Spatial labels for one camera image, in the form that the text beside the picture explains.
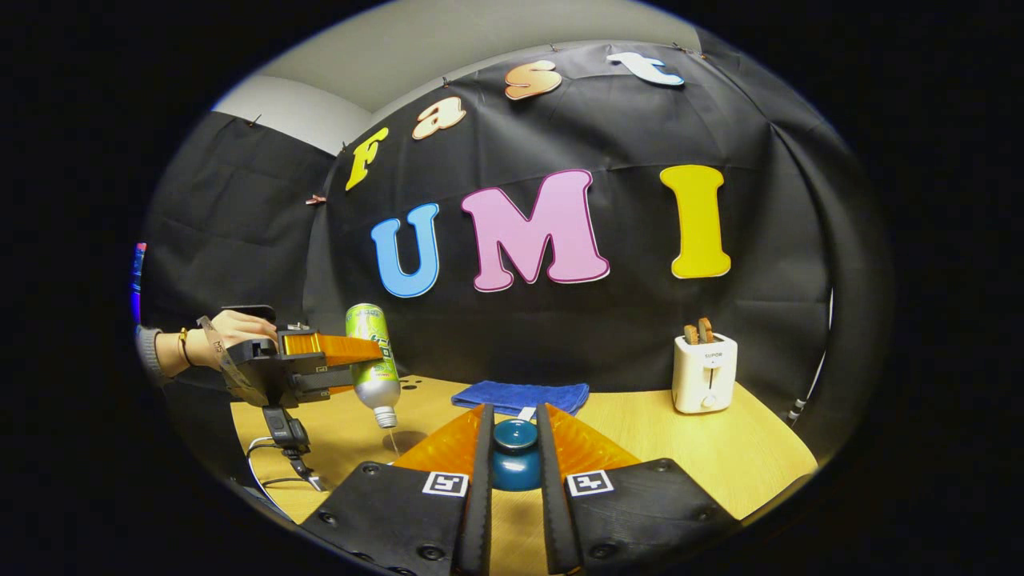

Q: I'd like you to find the silver green water bottle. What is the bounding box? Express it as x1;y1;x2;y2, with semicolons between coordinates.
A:
346;303;402;429

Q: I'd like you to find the white hanging cable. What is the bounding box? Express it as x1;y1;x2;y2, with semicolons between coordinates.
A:
788;288;833;423

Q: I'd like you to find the black backdrop cloth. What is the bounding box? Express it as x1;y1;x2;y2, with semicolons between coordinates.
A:
138;40;893;465

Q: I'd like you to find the blue folded towel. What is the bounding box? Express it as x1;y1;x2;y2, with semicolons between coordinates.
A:
450;380;590;421

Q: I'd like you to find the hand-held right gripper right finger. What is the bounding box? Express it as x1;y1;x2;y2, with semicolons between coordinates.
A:
536;402;741;576

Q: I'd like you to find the white toaster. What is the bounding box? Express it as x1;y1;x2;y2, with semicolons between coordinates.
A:
672;333;738;414

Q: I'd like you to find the teal teacup lid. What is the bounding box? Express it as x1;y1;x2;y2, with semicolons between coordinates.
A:
490;418;543;492

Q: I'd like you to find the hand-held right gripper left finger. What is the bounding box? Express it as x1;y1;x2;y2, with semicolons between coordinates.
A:
300;402;495;576

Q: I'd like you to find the computer monitor screen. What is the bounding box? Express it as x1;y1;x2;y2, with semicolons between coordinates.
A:
132;242;147;321

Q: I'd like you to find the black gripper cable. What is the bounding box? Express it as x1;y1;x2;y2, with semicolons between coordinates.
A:
246;436;281;513

